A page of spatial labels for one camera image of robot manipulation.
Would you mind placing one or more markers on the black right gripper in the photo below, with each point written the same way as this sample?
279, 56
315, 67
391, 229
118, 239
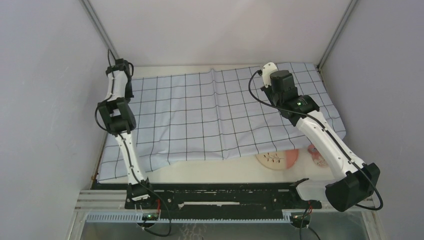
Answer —
266, 89

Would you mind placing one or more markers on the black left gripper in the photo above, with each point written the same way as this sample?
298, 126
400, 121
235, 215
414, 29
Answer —
129, 95

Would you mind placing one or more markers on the white checked tablecloth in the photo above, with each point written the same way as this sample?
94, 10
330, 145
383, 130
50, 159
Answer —
206, 116

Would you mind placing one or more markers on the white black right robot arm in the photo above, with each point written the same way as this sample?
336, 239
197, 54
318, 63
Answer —
354, 182

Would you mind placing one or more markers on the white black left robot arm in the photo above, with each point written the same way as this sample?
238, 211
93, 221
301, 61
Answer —
119, 121

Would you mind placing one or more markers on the cream pink branch plate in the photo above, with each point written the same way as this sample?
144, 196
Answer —
278, 160

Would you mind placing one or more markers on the pink patterned mug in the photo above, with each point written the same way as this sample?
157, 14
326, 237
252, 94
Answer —
317, 157

